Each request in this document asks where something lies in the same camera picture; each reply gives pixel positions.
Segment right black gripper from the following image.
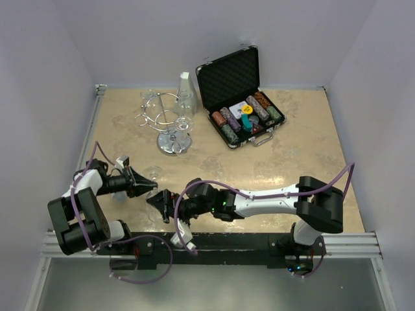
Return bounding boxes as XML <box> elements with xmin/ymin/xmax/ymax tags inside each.
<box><xmin>147</xmin><ymin>189</ymin><xmax>215</xmax><ymax>232</ymax></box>

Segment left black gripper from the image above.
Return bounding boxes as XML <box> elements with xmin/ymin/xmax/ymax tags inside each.
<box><xmin>96</xmin><ymin>165</ymin><xmax>157</xmax><ymax>198</ymax></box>

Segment clear wine glass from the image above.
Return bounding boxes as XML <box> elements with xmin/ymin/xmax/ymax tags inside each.
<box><xmin>176</xmin><ymin>89</ymin><xmax>195</xmax><ymax>118</ymax></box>
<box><xmin>144</xmin><ymin>165</ymin><xmax>163</xmax><ymax>223</ymax></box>
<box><xmin>140</xmin><ymin>89</ymin><xmax>160</xmax><ymax>113</ymax></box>
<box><xmin>173</xmin><ymin>116</ymin><xmax>194</xmax><ymax>157</ymax></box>

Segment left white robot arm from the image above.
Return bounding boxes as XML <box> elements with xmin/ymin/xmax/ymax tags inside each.
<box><xmin>47</xmin><ymin>159</ymin><xmax>158</xmax><ymax>255</ymax></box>

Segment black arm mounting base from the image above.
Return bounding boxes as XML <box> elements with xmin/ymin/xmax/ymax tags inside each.
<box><xmin>97</xmin><ymin>232</ymin><xmax>326</xmax><ymax>275</ymax></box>

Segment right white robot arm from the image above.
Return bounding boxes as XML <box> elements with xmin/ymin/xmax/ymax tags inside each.
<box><xmin>147</xmin><ymin>176</ymin><xmax>344</xmax><ymax>255</ymax></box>

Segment chrome wine glass rack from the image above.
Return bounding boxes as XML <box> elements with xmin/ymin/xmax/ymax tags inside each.
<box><xmin>134</xmin><ymin>91</ymin><xmax>183</xmax><ymax>157</ymax></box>

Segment white grey microphone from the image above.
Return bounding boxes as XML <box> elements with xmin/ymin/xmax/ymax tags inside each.
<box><xmin>112</xmin><ymin>191</ymin><xmax>128</xmax><ymax>204</ymax></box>

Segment white grey metronome box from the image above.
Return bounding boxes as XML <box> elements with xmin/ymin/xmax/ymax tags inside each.
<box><xmin>177</xmin><ymin>72</ymin><xmax>198</xmax><ymax>117</ymax></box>

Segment poker chip stacks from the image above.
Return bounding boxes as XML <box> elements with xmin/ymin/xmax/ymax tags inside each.
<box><xmin>209</xmin><ymin>90</ymin><xmax>287</xmax><ymax>149</ymax></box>

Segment teal chip stack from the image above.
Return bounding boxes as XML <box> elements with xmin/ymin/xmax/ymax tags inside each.
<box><xmin>241</xmin><ymin>114</ymin><xmax>253</xmax><ymax>132</ymax></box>

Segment white playing card deck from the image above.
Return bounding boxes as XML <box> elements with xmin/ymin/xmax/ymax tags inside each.
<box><xmin>229</xmin><ymin>101</ymin><xmax>247</xmax><ymax>119</ymax></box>

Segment yellow dealer button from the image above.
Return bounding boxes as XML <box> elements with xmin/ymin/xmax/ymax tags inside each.
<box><xmin>241</xmin><ymin>104</ymin><xmax>254</xmax><ymax>115</ymax></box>

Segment black poker chip case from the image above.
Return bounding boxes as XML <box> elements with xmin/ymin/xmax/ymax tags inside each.
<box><xmin>195</xmin><ymin>45</ymin><xmax>287</xmax><ymax>150</ymax></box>

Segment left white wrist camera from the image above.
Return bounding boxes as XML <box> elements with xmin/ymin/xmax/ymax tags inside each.
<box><xmin>115</xmin><ymin>155</ymin><xmax>130</xmax><ymax>170</ymax></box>

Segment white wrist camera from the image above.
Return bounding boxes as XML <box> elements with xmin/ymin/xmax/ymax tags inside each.
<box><xmin>115</xmin><ymin>155</ymin><xmax>130</xmax><ymax>170</ymax></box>
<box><xmin>171</xmin><ymin>220</ymin><xmax>197</xmax><ymax>255</ymax></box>

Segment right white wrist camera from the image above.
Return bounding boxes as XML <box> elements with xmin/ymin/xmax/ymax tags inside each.
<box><xmin>171</xmin><ymin>220</ymin><xmax>197</xmax><ymax>255</ymax></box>

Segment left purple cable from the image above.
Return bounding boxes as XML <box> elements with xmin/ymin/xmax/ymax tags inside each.
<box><xmin>70</xmin><ymin>141</ymin><xmax>174</xmax><ymax>284</ymax></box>

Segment purple cable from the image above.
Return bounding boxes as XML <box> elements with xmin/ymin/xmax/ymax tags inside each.
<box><xmin>174</xmin><ymin>163</ymin><xmax>356</xmax><ymax>280</ymax></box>
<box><xmin>70</xmin><ymin>141</ymin><xmax>174</xmax><ymax>284</ymax></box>

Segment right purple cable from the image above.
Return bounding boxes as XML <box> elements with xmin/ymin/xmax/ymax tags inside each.
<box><xmin>174</xmin><ymin>163</ymin><xmax>356</xmax><ymax>280</ymax></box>

